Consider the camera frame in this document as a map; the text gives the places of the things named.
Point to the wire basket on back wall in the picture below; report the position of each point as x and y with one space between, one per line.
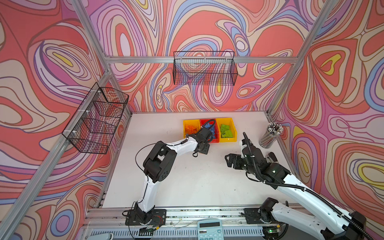
204 68

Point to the left yellow plastic bin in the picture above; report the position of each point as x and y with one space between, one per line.
191 122

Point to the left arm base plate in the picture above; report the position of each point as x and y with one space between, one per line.
155 217

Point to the yellow plastic bin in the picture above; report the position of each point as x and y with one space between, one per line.
227 121
191 122

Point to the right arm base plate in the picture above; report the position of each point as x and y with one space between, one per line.
260 216

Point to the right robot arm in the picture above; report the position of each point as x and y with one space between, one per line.
325 221

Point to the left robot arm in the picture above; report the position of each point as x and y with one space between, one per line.
158 165

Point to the orange lego brick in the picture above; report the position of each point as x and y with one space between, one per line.
190 129

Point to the wire basket on left wall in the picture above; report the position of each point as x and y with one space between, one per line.
99 116

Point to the right yellow plastic bin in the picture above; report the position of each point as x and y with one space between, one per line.
227 121

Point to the red plastic bin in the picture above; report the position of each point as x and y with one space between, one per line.
204 122

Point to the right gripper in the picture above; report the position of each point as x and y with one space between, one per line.
237 158

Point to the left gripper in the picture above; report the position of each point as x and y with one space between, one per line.
206 149

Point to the wire basket on wall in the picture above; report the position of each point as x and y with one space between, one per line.
204 68
99 116

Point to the green lego brick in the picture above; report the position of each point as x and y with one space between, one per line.
226 131

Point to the light blue calculator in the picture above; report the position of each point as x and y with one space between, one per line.
210 229

